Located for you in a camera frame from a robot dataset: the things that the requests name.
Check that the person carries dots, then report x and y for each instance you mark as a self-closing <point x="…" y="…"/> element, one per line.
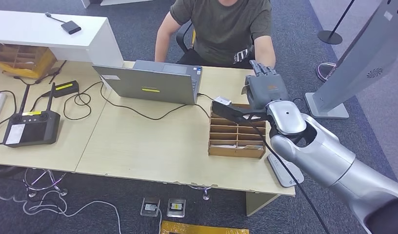
<point x="218" y="32"/>

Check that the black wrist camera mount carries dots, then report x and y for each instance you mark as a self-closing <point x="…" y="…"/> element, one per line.
<point x="228" y="111"/>

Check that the metal floor socket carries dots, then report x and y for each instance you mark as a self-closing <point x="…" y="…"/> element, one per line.
<point x="150" y="207"/>
<point x="176" y="207"/>

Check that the yellow taped floor patch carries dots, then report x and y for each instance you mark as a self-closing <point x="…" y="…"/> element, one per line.
<point x="202" y="228"/>

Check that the black power adapter yellow label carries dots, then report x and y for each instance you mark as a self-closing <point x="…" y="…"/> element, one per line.
<point x="66" y="88"/>

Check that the black stanchion post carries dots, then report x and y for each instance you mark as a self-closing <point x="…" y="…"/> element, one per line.
<point x="330" y="37"/>

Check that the chrome table foot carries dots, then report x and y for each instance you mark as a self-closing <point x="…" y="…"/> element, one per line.
<point x="205" y="195"/>

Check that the cardboard organizer with yellow tape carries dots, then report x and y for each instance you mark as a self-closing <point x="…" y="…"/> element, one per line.
<point x="24" y="59"/>

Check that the person's left forearm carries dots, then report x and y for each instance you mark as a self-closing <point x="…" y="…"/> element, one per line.
<point x="265" y="53"/>

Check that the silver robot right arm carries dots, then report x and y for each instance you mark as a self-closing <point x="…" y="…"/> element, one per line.
<point x="331" y="155"/>

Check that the chrome stanchion base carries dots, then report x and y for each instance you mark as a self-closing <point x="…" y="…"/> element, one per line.
<point x="323" y="72"/>

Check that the person's right forearm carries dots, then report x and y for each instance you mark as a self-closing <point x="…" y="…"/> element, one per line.
<point x="161" y="48"/>

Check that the brown cardboard card organizer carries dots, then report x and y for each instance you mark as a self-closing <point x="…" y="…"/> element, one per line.
<point x="231" y="135"/>

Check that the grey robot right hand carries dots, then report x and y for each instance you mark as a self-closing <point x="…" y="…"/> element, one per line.
<point x="267" y="88"/>

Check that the white counter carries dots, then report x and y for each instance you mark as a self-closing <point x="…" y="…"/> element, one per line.
<point x="40" y="32"/>

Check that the grey card reader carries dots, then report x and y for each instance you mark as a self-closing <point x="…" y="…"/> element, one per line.
<point x="283" y="177"/>

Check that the beige table leg panel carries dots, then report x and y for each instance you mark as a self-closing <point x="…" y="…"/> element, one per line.
<point x="257" y="203"/>

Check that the chrome stool base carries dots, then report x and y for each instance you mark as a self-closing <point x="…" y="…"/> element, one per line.
<point x="63" y="192"/>

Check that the grey laptop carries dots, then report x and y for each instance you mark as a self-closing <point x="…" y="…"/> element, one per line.
<point x="147" y="84"/>

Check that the black office chair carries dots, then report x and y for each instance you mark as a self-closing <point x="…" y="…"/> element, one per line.
<point x="181" y="40"/>

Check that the black remote controller with antennas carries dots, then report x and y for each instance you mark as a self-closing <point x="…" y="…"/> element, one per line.
<point x="34" y="130"/>

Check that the grey kiosk stand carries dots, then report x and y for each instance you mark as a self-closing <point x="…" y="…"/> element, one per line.
<point x="363" y="55"/>

